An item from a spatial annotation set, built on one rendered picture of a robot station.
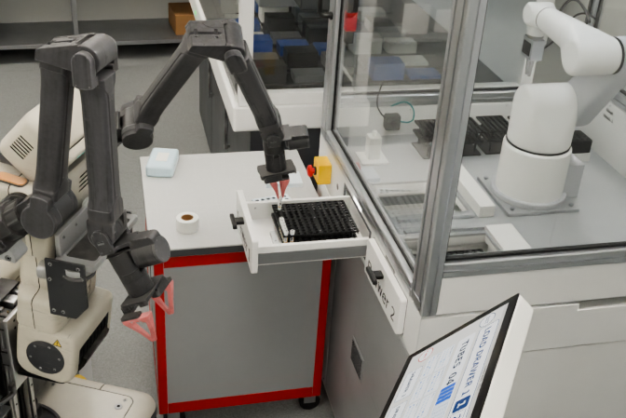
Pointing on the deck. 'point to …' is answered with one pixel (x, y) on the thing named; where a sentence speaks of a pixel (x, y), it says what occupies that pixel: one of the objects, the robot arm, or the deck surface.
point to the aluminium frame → (500, 276)
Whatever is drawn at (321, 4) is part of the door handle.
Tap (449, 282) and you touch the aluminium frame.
